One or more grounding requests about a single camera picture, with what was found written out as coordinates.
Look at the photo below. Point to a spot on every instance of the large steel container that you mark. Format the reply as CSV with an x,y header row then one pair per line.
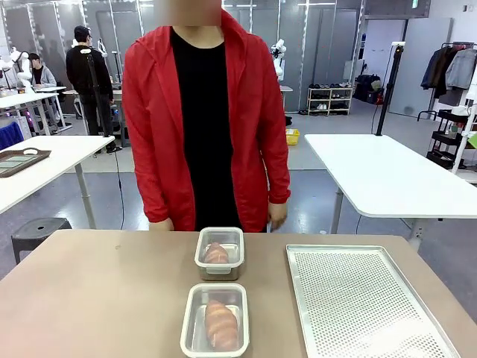
x,y
186,347

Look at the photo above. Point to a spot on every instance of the white humanoid robot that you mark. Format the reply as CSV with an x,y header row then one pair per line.
x,y
18,67

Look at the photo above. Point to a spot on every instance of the person's left hand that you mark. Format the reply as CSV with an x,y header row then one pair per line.
x,y
277,216

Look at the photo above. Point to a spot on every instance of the small steel container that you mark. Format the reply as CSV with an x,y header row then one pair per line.
x,y
220,274

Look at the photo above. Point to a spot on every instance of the standing person in black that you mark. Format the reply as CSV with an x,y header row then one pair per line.
x,y
83,74

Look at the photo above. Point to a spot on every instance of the person's right hand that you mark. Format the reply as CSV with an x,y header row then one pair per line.
x,y
161,225

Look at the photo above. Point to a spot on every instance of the wooden shoe rack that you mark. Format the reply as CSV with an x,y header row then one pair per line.
x,y
331,97

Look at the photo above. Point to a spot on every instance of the brown serving tray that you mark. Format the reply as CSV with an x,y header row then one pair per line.
x,y
22,160

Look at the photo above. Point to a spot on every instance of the black camera pole white head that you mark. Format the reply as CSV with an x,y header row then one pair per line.
x,y
389,85

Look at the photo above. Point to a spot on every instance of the large clear plastic lid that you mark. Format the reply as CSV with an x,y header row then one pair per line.
x,y
194,309

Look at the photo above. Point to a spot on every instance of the yellow plastic crate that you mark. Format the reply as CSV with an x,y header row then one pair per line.
x,y
292,136

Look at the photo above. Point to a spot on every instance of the white table with grey leg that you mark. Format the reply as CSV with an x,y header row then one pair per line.
x,y
71,156

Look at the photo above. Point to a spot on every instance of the black utility cart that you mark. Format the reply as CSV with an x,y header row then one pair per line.
x,y
445,138

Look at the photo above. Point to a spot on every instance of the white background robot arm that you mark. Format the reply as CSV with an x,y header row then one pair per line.
x,y
278,59

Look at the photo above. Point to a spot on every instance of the golden croissant bread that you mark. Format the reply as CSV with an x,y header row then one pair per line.
x,y
215,253
220,324

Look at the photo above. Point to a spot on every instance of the black bags pile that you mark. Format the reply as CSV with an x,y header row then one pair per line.
x,y
367,87

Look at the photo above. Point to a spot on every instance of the coat rack with clothes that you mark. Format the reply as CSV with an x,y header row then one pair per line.
x,y
451,71

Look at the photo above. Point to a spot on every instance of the black plastic stool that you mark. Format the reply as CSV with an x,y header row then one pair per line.
x,y
41,233

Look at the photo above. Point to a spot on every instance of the white rounded table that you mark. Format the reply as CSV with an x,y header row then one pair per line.
x,y
391,175

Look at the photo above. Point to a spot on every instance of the seated person in grey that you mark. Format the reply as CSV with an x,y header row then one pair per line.
x,y
43,74

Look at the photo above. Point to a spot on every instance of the blue chair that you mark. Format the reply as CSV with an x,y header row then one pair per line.
x,y
11,134

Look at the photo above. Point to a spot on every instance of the perforated metal baking tray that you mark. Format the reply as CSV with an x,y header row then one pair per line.
x,y
369,306

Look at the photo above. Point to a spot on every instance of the small clear plastic lid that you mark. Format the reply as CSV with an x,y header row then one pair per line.
x,y
236,246

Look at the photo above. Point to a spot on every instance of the person in red jacket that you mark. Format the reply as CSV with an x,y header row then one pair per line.
x,y
156,130

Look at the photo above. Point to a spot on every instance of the white background desk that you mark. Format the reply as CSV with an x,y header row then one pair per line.
x,y
33,98

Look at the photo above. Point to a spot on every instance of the thin black tripod pole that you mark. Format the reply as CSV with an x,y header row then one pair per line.
x,y
97,100

